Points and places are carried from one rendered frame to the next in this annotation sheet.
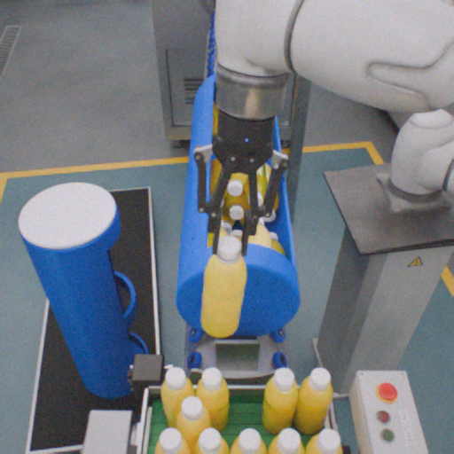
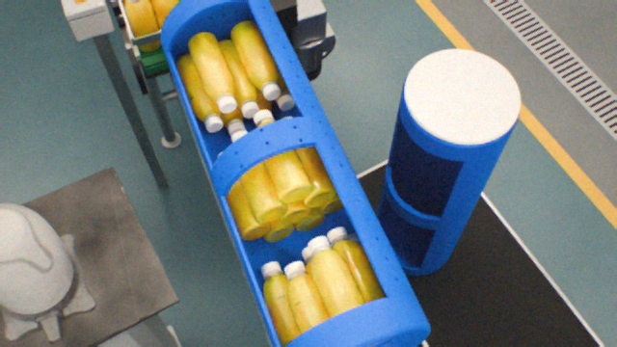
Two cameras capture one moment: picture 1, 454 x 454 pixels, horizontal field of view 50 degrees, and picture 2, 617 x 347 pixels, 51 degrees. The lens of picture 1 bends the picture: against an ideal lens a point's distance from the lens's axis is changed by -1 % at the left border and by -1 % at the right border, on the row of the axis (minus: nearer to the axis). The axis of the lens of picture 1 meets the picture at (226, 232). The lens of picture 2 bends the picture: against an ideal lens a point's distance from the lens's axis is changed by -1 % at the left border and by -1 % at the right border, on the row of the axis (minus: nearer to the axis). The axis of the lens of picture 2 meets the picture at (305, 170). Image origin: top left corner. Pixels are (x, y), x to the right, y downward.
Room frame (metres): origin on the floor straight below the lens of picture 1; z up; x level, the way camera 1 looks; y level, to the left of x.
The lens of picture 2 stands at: (1.76, -0.22, 2.32)
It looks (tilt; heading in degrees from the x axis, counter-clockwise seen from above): 61 degrees down; 159
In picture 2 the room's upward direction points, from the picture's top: 1 degrees counter-clockwise
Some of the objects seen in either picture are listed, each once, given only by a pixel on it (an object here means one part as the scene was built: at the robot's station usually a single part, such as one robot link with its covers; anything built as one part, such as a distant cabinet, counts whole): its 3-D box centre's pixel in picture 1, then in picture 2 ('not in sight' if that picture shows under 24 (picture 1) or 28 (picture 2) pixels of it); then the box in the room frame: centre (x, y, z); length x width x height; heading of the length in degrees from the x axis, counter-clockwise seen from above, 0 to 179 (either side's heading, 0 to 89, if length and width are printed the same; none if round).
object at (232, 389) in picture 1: (237, 389); (206, 20); (0.53, -0.03, 0.96); 0.40 x 0.01 x 0.03; 90
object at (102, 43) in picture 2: not in sight; (132, 114); (0.40, -0.32, 0.50); 0.04 x 0.04 x 1.00; 0
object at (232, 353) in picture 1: (237, 353); not in sight; (0.61, -0.03, 0.99); 0.10 x 0.02 x 0.12; 90
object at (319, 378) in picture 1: (319, 379); not in sight; (0.49, -0.19, 1.09); 0.04 x 0.04 x 0.02
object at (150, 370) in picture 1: (152, 378); (280, 13); (0.57, 0.17, 0.95); 0.10 x 0.07 x 0.10; 90
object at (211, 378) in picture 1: (211, 378); not in sight; (0.49, 0.03, 1.09); 0.04 x 0.04 x 0.02
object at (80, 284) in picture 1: (96, 305); (432, 181); (1.05, 0.46, 0.59); 0.28 x 0.28 x 0.88
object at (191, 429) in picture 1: (194, 429); not in sight; (0.43, 0.07, 0.99); 0.07 x 0.07 x 0.19
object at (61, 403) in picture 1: (105, 300); (497, 336); (1.46, 0.59, 0.07); 1.50 x 0.52 x 0.15; 8
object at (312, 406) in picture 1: (313, 401); (142, 19); (0.49, -0.19, 0.99); 0.07 x 0.07 x 0.19
